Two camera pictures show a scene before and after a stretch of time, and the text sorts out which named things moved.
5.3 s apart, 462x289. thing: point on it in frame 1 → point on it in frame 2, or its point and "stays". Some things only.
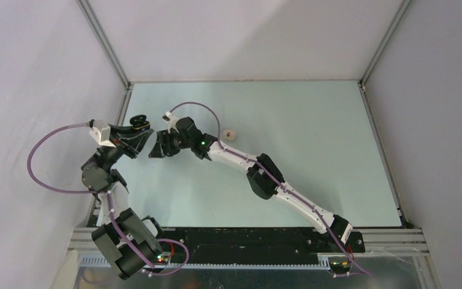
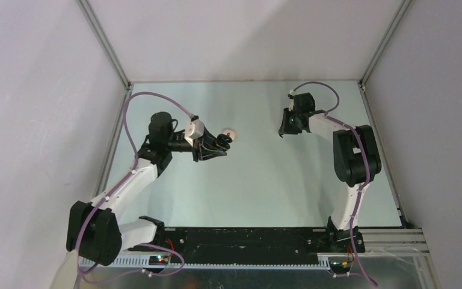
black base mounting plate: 253,244 stays
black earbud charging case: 139,122 → 223,141
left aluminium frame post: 98,30 stays
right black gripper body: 175,142 → 290,125
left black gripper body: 126,147 → 198,150
